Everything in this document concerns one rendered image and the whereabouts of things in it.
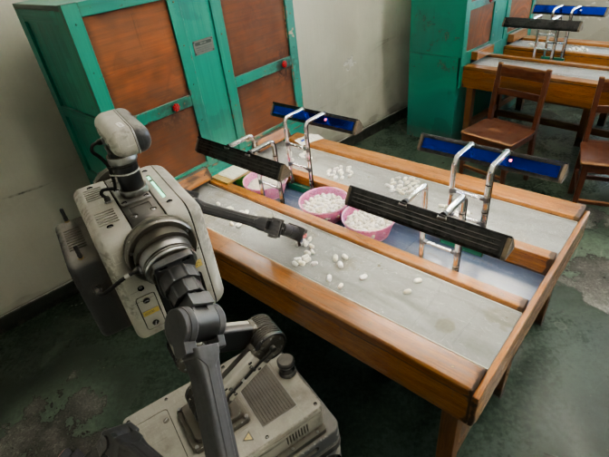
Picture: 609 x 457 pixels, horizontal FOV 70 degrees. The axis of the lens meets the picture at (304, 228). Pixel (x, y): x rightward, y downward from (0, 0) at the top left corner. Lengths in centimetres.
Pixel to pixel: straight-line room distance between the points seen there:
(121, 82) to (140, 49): 18
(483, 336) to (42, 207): 260
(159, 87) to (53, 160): 96
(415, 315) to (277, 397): 62
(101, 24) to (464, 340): 196
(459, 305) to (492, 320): 13
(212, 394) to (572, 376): 203
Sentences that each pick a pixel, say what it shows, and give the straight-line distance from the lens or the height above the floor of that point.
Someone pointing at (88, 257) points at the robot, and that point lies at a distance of 112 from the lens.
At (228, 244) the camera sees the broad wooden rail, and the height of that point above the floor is 76.
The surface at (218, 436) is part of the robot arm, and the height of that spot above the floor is 119.
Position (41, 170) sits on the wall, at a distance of 309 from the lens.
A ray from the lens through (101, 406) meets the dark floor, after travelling 270.
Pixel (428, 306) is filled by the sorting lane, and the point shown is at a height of 74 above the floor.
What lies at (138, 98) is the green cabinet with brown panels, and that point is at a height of 134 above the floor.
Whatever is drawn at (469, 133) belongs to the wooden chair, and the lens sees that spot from 377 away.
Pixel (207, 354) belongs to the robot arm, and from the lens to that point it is 93.
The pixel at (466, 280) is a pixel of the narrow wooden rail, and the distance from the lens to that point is 182.
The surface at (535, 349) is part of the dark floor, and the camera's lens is 269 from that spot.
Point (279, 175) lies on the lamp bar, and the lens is 193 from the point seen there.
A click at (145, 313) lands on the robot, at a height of 122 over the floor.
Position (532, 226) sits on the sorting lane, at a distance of 222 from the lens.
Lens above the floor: 197
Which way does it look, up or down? 35 degrees down
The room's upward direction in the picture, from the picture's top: 7 degrees counter-clockwise
